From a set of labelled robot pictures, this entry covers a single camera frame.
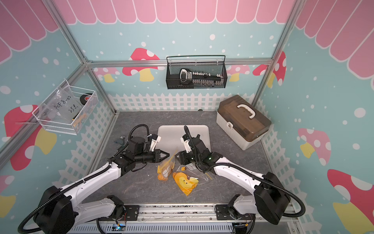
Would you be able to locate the green handled tool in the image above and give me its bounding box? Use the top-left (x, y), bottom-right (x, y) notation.
top-left (115, 136), bottom-right (127, 146)

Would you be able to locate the black wire mesh basket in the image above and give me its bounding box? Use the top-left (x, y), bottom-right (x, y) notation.
top-left (166, 55), bottom-right (228, 89)

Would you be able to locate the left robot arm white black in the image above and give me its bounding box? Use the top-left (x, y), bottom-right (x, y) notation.
top-left (18, 124), bottom-right (170, 234)

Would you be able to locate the clear ziploc bag of cookies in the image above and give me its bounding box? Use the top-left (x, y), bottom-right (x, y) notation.
top-left (157, 150), bottom-right (177, 181)

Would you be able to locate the black tape roll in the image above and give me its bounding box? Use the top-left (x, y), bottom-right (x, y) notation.
top-left (79, 93), bottom-right (92, 105)

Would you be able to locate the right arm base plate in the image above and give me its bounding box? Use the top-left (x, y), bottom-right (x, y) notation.
top-left (214, 204), bottom-right (252, 220)

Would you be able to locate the white box brown lid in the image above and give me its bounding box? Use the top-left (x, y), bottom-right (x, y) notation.
top-left (216, 95), bottom-right (271, 150)

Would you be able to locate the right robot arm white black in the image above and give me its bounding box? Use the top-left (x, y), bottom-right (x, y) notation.
top-left (179, 126), bottom-right (306, 225)

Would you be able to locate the white plastic tray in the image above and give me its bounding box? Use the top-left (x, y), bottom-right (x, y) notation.
top-left (157, 125), bottom-right (211, 153)

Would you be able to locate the socket set in basket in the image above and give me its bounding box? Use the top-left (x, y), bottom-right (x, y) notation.
top-left (179, 69), bottom-right (225, 87)

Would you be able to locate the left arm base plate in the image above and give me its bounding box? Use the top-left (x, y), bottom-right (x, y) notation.
top-left (114, 205), bottom-right (140, 221)

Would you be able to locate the white wire basket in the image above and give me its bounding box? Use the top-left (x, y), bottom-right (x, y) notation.
top-left (32, 80), bottom-right (99, 135)

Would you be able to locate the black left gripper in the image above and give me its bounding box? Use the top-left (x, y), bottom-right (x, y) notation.
top-left (135, 149), bottom-right (170, 163)

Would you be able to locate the ziploc bag with yellow snack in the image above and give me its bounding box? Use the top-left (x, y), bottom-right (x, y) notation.
top-left (172, 163), bottom-right (213, 196)

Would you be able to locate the labelled clear plastic bag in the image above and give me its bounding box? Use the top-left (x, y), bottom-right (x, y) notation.
top-left (43, 86), bottom-right (83, 124)

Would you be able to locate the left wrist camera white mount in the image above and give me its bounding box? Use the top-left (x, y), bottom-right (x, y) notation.
top-left (150, 134), bottom-right (161, 152)

